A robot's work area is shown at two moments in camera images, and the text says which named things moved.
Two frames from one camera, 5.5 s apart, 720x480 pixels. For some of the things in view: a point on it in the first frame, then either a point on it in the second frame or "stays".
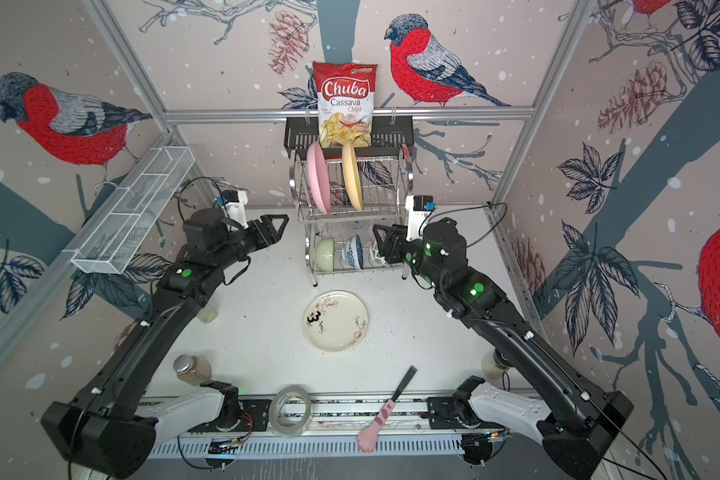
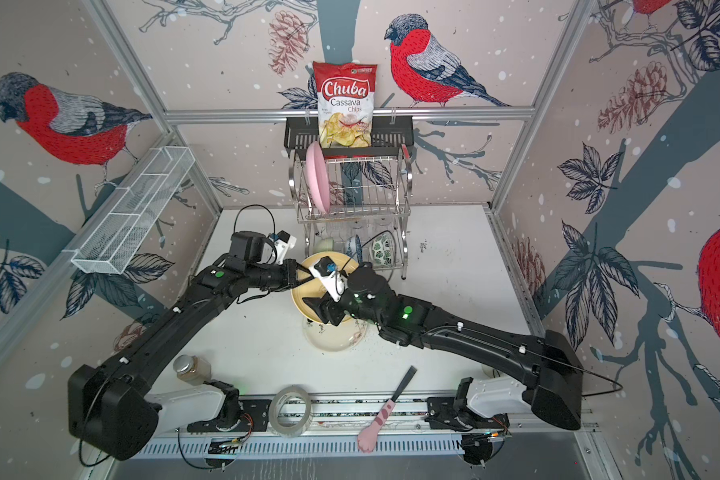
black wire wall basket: (390, 134) stays
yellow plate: (352, 173) -> (342, 262)
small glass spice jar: (192, 370) stays
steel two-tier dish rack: (341, 201) stays
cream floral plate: (335, 321) stays
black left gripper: (264, 239) -> (291, 266)
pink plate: (319, 177) stays
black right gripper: (395, 243) -> (328, 311)
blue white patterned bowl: (355, 252) stays
